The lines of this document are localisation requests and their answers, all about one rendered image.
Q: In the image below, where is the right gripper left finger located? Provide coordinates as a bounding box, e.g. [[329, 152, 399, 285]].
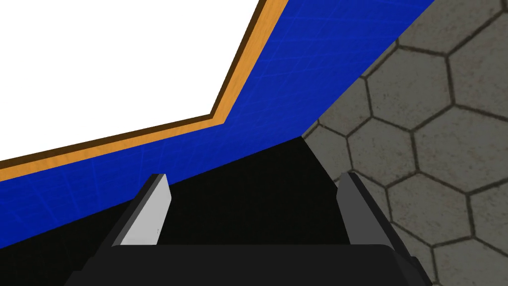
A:
[[101, 173, 173, 247]]

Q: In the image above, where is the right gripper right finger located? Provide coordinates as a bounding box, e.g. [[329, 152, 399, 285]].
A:
[[336, 171, 398, 251]]

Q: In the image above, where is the window with orange wooden frame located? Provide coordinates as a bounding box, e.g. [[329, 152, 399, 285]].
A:
[[0, 0, 290, 183]]

